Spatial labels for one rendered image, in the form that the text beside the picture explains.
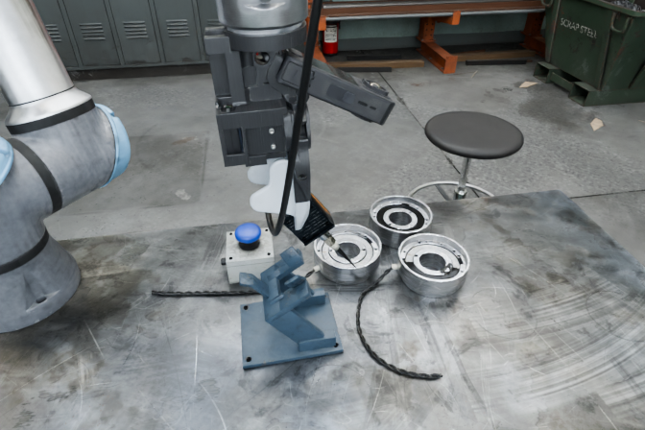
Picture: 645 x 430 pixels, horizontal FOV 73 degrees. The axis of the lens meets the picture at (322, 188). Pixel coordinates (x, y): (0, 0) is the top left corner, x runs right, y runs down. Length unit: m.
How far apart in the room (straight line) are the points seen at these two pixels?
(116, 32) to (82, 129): 3.29
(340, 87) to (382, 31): 4.17
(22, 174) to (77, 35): 3.42
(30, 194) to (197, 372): 0.31
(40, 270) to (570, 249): 0.81
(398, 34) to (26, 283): 4.22
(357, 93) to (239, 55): 0.11
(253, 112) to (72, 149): 0.37
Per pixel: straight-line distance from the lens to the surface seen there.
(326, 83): 0.39
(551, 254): 0.82
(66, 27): 4.06
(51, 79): 0.71
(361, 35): 4.52
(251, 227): 0.67
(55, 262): 0.74
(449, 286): 0.66
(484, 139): 1.55
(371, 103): 0.41
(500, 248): 0.80
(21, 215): 0.68
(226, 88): 0.41
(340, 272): 0.65
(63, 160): 0.69
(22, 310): 0.73
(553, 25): 4.10
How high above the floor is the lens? 1.29
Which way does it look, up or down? 34 degrees down
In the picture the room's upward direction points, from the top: straight up
